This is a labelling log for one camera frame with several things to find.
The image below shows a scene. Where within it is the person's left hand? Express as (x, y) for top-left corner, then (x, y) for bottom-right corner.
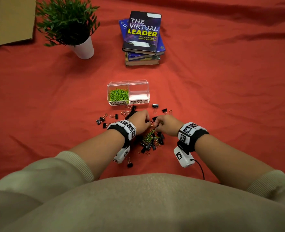
(127, 109), (152, 136)

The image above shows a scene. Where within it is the person's right hand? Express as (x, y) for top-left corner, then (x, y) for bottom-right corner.
(153, 114), (185, 138)

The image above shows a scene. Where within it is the pile of black binder clips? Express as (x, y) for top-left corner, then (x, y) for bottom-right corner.
(103, 103), (173, 169)

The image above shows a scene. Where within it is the clear two-compartment plastic box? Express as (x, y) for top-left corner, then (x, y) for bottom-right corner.
(107, 79), (151, 107)

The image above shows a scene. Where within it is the person's left forearm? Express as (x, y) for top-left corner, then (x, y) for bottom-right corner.
(69, 129), (125, 180)

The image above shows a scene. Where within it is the person's right forearm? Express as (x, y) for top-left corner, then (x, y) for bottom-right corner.
(194, 134), (275, 191)

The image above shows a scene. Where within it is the brown cardboard box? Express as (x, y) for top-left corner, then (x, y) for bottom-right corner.
(0, 0), (38, 48)

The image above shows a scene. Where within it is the black wristband with marker tiles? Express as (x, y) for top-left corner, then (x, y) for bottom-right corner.
(177, 122), (210, 153)
(106, 120), (137, 149)

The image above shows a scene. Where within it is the brown book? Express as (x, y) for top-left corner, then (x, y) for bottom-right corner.
(125, 52), (161, 67)

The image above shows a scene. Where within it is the red cloth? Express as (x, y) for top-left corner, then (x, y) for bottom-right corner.
(0, 0), (285, 190)

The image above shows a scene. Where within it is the beige sweater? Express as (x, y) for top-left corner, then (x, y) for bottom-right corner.
(0, 151), (285, 232)

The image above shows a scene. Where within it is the dark purple book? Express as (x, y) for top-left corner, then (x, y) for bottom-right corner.
(122, 11), (162, 56)

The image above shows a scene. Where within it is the blue book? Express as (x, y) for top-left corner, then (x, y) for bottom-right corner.
(118, 18), (166, 62)

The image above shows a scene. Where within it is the green plant in white pot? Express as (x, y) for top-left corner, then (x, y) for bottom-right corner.
(36, 0), (101, 60)

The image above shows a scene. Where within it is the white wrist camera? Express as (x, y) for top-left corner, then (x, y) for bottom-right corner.
(113, 145), (131, 164)
(173, 146), (196, 169)

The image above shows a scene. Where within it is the black cable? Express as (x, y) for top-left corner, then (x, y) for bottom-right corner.
(192, 159), (206, 181)

